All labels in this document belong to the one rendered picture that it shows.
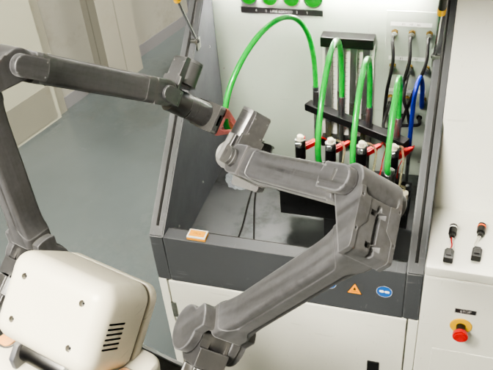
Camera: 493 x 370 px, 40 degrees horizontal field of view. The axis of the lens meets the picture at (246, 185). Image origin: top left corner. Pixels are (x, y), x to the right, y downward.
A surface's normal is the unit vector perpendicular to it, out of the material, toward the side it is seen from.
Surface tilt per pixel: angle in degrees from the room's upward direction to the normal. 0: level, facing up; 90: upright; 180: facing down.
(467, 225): 0
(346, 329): 90
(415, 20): 90
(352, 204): 50
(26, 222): 79
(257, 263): 90
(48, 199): 0
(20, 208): 84
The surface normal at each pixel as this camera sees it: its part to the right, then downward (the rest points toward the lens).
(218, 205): -0.07, -0.78
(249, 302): -0.81, -0.35
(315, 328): -0.28, 0.61
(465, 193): -0.29, 0.41
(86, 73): 0.81, 0.18
